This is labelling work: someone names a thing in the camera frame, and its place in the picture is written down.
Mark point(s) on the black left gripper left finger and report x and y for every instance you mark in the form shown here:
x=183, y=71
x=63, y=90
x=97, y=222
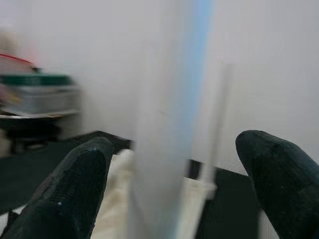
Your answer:
x=62, y=199

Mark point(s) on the black wok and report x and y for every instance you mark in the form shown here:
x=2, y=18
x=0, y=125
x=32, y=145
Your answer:
x=30, y=127

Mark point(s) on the white plastic table top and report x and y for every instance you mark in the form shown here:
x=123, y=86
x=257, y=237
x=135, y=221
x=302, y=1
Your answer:
x=114, y=211

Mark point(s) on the clear plastic storage box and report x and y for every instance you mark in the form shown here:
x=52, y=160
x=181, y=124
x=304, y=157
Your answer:
x=45, y=99

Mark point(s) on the green round lid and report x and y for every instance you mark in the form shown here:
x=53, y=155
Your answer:
x=37, y=79

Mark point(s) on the black tablecloth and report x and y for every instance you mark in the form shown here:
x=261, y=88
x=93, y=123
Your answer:
x=25, y=169

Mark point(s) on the red lid plastic container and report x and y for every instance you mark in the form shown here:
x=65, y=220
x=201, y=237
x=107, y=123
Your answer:
x=15, y=64

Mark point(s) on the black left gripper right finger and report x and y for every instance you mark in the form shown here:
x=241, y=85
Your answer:
x=286, y=189

